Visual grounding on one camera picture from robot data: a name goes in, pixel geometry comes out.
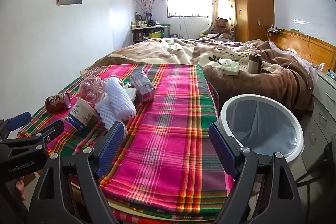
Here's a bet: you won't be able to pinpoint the pink green plaid blanket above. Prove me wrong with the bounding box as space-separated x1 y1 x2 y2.
17 63 235 224

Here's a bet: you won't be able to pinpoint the wooden bed headboard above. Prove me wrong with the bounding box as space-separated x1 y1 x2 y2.
270 28 336 72

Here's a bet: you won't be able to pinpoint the grey drawer nightstand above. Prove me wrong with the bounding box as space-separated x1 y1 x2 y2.
299 70 336 172

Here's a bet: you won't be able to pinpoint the wooden wardrobe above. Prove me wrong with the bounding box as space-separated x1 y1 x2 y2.
232 0 275 43

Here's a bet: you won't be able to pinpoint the power strip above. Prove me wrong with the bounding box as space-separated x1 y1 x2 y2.
265 25 284 35

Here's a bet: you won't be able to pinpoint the lilac bed sheet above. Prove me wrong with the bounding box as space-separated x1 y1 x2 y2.
302 56 326 77

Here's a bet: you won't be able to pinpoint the green white tissue pack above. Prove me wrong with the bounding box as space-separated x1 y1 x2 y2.
219 59 240 75

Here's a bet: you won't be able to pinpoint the decorative branches in vase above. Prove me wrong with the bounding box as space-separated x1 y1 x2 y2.
134 0 163 21

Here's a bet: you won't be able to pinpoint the cartoon face packet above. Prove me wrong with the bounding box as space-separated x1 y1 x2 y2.
45 92 72 112

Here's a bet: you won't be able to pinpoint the white foam net sleeve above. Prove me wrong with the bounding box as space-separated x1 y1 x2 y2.
95 76 137 135

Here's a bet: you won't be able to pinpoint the clear plastic bottle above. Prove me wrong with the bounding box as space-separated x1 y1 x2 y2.
78 76 107 106

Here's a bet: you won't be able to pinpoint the white charging cable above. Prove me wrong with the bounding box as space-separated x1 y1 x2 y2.
286 35 315 90

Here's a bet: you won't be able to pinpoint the bright window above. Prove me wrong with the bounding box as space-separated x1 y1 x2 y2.
166 0 212 18

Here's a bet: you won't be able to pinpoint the steel thermos mug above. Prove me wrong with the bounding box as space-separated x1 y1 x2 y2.
248 53 263 74

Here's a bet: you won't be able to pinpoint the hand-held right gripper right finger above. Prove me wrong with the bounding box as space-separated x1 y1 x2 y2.
209 122 306 224

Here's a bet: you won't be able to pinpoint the brown beige fleece blanket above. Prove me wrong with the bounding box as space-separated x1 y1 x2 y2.
91 38 315 115

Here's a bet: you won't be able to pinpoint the pale purple printed carton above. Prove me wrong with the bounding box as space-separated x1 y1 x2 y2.
130 70 156 104

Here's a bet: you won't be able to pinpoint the person's left hand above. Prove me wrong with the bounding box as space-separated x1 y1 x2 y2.
15 179 27 200

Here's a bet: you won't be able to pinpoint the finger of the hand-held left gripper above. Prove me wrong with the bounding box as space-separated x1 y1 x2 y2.
0 112 32 139
18 119 65 147

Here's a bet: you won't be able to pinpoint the cluttered side shelf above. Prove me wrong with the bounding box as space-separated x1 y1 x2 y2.
131 25 171 45

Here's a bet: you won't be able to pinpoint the white round trash bin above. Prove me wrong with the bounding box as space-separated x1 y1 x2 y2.
219 94 305 165

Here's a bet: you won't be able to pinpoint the white blue paper cup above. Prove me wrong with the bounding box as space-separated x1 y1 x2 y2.
65 97 100 132

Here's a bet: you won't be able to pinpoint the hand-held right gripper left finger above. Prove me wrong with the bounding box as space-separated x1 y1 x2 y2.
28 121 125 224

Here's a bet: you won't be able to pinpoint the brown teddy bear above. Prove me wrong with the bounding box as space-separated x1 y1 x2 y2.
209 18 233 39

